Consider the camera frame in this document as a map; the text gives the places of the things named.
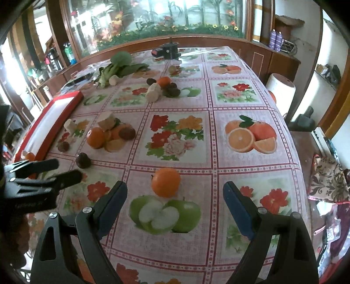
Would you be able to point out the dark thermos jug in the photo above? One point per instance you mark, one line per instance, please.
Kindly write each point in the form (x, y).
(54, 60)

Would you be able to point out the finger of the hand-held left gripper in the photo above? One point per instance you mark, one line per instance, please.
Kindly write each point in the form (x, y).
(41, 165)
(67, 179)

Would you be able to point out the small white sugarcane piece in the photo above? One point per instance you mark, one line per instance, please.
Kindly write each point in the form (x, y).
(70, 126)

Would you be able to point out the red and black box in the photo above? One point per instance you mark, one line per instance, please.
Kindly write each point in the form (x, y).
(156, 52)

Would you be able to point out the kiwi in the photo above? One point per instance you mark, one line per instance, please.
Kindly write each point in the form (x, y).
(172, 70)

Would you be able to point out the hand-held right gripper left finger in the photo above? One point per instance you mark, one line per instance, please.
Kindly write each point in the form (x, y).
(114, 203)

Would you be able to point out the black round device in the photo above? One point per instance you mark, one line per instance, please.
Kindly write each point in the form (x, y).
(171, 50)

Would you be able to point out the red rimmed white tray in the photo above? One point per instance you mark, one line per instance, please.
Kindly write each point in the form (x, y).
(49, 120)

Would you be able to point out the floral patterned cloth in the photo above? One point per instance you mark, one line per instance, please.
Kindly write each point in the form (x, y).
(328, 174)

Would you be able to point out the white paper roll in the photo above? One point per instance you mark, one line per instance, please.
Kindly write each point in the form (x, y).
(281, 91)

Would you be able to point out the brown passion fruit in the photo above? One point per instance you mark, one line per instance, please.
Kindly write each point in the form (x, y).
(63, 145)

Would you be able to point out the orange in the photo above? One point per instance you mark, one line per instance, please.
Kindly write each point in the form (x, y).
(95, 138)
(30, 157)
(164, 81)
(166, 182)

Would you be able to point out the green plastic bottle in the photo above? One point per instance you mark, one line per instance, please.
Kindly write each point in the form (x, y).
(68, 54)

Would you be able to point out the glass panel with flowers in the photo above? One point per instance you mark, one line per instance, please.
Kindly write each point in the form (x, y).
(153, 19)

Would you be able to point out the white round vegetable piece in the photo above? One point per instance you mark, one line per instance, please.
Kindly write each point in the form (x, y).
(113, 80)

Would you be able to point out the green bok choy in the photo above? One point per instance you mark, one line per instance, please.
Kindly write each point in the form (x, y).
(121, 64)

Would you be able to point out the white slotted basket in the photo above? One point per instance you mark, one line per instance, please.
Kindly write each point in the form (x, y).
(289, 46)

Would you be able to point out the fruit and flower print tablecloth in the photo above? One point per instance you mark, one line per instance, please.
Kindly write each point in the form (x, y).
(191, 169)

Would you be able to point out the tan sugarcane piece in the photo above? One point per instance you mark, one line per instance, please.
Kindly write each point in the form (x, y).
(107, 121)

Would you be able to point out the dark purple passion fruit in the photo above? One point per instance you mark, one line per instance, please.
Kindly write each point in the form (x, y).
(83, 160)

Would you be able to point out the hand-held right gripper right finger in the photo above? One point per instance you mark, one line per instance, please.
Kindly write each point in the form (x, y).
(237, 207)

